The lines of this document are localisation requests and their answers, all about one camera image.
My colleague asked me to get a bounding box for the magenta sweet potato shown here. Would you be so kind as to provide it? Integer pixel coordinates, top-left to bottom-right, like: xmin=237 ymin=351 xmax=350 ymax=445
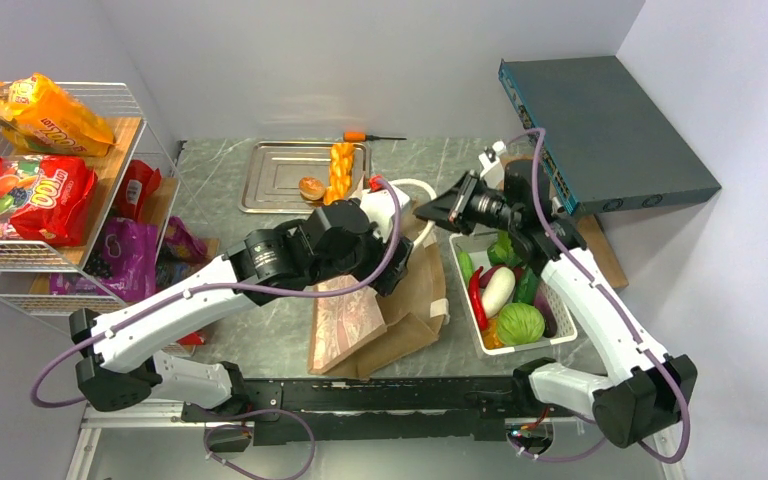
xmin=479 ymin=265 xmax=501 ymax=289

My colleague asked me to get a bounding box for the green cabbage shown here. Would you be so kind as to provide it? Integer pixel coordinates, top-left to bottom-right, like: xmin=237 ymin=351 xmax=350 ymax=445
xmin=496 ymin=303 xmax=545 ymax=346

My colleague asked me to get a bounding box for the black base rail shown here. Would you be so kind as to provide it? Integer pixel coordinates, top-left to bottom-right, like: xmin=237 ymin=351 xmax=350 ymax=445
xmin=179 ymin=374 xmax=577 ymax=446

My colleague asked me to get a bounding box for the white wire shelf rack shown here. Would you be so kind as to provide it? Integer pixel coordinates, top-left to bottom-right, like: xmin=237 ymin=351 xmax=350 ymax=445
xmin=0 ymin=73 xmax=192 ymax=326

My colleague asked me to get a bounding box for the green leafy vegetable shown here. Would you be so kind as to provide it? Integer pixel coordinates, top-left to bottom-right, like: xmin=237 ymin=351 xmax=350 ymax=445
xmin=486 ymin=230 xmax=524 ymax=268

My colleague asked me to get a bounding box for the purple snack bag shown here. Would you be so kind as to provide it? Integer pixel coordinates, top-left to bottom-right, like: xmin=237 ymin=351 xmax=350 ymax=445
xmin=49 ymin=217 xmax=158 ymax=302

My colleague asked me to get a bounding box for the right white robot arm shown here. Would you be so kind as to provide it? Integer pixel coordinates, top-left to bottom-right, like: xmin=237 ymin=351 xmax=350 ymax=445
xmin=415 ymin=160 xmax=698 ymax=449

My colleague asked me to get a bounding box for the purple eggplant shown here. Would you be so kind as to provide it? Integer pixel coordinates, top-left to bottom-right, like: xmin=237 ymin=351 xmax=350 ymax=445
xmin=533 ymin=291 xmax=558 ymax=338

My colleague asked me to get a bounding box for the red chili pepper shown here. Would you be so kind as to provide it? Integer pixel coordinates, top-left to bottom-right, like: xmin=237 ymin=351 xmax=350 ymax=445
xmin=468 ymin=267 xmax=488 ymax=332

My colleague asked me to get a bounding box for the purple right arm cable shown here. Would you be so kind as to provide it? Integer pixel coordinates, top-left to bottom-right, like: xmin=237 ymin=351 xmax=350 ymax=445
xmin=503 ymin=127 xmax=691 ymax=465

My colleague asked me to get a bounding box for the burlap grocery bag pink print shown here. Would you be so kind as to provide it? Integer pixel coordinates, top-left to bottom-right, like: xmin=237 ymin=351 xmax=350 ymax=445
xmin=307 ymin=178 xmax=451 ymax=380

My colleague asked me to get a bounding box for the red candy bag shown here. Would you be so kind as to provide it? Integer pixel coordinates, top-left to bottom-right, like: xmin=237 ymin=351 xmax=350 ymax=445
xmin=0 ymin=155 xmax=98 ymax=247

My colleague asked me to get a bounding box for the white perforated plastic basket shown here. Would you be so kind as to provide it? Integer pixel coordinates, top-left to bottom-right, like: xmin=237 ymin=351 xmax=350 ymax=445
xmin=449 ymin=231 xmax=578 ymax=357

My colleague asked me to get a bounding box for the orange handle screwdriver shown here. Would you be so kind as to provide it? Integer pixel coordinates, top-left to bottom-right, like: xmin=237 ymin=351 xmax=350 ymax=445
xmin=342 ymin=131 xmax=405 ymax=143

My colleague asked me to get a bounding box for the round brown bun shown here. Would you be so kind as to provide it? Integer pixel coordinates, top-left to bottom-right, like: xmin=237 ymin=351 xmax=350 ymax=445
xmin=298 ymin=176 xmax=327 ymax=202

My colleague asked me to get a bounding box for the orange ginger root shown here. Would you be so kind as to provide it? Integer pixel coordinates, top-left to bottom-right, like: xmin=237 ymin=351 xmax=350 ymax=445
xmin=481 ymin=318 xmax=505 ymax=350

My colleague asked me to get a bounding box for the green bumpy cucumber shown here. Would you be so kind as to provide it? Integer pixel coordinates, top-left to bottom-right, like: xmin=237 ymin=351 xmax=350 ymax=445
xmin=456 ymin=251 xmax=475 ymax=287

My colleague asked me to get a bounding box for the wooden board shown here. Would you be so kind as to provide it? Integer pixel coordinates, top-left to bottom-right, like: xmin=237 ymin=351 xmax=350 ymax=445
xmin=577 ymin=215 xmax=629 ymax=290

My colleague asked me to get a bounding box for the orange braided bread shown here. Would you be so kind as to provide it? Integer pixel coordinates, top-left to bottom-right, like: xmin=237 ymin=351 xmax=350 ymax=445
xmin=323 ymin=142 xmax=355 ymax=205

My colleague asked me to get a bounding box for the dark green cucumber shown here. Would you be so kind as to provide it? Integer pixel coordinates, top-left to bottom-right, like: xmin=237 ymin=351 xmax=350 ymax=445
xmin=513 ymin=268 xmax=540 ymax=305

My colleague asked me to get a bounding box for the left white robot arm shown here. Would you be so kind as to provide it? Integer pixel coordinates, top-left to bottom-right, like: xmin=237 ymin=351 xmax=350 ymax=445
xmin=70 ymin=191 xmax=413 ymax=420

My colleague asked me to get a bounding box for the blue grey network switch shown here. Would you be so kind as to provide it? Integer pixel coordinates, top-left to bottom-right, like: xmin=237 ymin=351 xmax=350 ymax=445
xmin=498 ymin=56 xmax=721 ymax=217

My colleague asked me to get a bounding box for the orange snack bag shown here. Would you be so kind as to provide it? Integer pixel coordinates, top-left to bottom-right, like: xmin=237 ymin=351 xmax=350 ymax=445
xmin=0 ymin=73 xmax=116 ymax=157

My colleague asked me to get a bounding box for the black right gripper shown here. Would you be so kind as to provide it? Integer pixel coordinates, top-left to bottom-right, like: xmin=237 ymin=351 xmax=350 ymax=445
xmin=414 ymin=169 xmax=522 ymax=235

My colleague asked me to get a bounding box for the silver metal tray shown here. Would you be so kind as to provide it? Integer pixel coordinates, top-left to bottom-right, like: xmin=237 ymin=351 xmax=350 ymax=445
xmin=238 ymin=140 xmax=338 ymax=214

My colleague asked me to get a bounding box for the white eggplant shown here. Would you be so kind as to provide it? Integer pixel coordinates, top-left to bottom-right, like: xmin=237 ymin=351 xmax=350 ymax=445
xmin=481 ymin=267 xmax=516 ymax=318

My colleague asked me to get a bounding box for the small red snack bag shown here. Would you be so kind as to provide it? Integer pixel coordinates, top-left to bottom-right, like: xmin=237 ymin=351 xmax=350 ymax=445
xmin=113 ymin=159 xmax=162 ymax=221

